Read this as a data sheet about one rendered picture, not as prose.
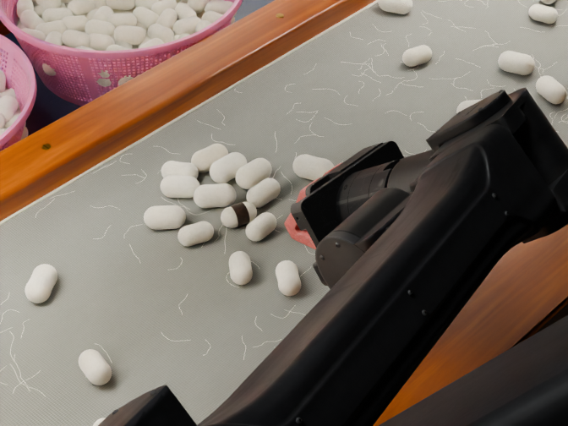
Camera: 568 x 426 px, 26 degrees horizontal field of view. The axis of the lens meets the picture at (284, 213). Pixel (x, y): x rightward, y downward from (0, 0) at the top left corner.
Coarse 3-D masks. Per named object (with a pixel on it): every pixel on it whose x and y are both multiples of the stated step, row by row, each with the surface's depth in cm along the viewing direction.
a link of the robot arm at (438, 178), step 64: (512, 128) 70; (448, 192) 64; (512, 192) 67; (384, 256) 60; (448, 256) 61; (320, 320) 56; (384, 320) 56; (448, 320) 59; (256, 384) 52; (320, 384) 52; (384, 384) 54
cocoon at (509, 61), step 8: (504, 56) 122; (512, 56) 122; (520, 56) 122; (528, 56) 122; (504, 64) 122; (512, 64) 122; (520, 64) 122; (528, 64) 122; (512, 72) 123; (520, 72) 122; (528, 72) 122
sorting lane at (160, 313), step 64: (448, 0) 134; (512, 0) 134; (320, 64) 125; (384, 64) 125; (448, 64) 125; (192, 128) 117; (256, 128) 117; (320, 128) 117; (384, 128) 117; (64, 192) 110; (128, 192) 110; (0, 256) 103; (64, 256) 103; (128, 256) 103; (192, 256) 103; (256, 256) 103; (0, 320) 98; (64, 320) 98; (128, 320) 98; (192, 320) 98; (256, 320) 98; (0, 384) 93; (64, 384) 93; (128, 384) 93; (192, 384) 93
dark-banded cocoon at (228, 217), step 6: (246, 204) 106; (252, 204) 106; (228, 210) 105; (252, 210) 105; (222, 216) 105; (228, 216) 105; (234, 216) 105; (252, 216) 106; (222, 222) 105; (228, 222) 105; (234, 222) 105
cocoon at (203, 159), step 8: (216, 144) 112; (200, 152) 110; (208, 152) 111; (216, 152) 111; (224, 152) 111; (192, 160) 111; (200, 160) 110; (208, 160) 110; (216, 160) 111; (200, 168) 110; (208, 168) 111
